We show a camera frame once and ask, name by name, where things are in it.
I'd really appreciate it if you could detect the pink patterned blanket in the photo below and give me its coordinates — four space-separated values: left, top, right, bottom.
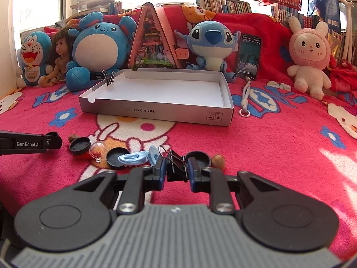
0 4 357 262

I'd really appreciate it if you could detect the black smartphone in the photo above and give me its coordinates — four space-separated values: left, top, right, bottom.
236 34 262 80

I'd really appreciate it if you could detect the Doraemon plush toy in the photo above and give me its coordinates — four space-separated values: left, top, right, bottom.
16 31 53 88

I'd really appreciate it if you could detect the light blue plastic clip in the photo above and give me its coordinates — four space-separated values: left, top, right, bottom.
118 151 149 165

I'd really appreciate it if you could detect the Stitch plush toy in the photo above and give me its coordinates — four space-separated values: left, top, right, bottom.
174 21 241 83

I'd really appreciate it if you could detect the black round cap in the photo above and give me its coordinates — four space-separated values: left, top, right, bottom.
69 137 91 155
185 151 211 168
106 147 129 170

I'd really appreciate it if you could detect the pink bunny plush toy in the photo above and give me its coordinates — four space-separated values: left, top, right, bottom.
287 17 332 100

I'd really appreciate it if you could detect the white shallow cardboard box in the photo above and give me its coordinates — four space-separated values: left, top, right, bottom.
79 68 234 126

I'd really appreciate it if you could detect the brown-haired doll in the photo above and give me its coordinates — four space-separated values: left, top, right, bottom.
39 27 75 87

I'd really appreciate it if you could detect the pink triangular diorama house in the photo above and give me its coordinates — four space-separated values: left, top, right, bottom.
128 2 188 69

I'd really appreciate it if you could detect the blue paper bag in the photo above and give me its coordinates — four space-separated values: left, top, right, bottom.
303 0 341 33

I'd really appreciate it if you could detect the black binder clip on box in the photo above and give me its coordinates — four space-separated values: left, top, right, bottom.
102 70 116 86

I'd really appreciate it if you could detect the black binder clip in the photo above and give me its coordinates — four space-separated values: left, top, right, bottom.
102 70 116 86
159 145 189 182

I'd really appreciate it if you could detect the brown hazelnut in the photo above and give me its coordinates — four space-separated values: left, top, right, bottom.
211 154 226 170
68 134 79 143

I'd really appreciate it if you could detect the blue round plush toy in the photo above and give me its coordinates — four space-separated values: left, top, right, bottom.
65 12 137 92

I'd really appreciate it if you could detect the clear plastic dome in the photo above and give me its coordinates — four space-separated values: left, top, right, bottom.
88 141 109 163

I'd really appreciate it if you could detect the row of books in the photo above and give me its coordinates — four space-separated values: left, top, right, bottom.
196 0 252 14

